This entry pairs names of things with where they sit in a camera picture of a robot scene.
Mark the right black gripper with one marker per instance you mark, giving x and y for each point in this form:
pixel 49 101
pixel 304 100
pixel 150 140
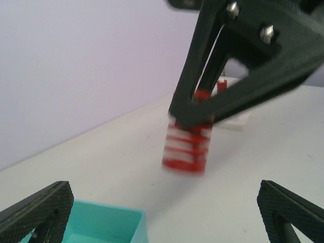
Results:
pixel 282 41

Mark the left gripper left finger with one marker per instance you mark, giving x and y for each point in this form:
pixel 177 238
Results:
pixel 43 215

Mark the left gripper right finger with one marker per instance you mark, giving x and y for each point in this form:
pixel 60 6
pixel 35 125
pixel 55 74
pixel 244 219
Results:
pixel 282 210

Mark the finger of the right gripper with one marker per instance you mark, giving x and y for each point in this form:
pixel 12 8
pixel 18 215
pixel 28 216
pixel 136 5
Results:
pixel 197 76

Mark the teal plastic bin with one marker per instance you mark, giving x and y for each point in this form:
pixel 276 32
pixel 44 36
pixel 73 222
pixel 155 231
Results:
pixel 94 222

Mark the white peg stand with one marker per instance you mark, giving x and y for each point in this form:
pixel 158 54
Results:
pixel 238 121

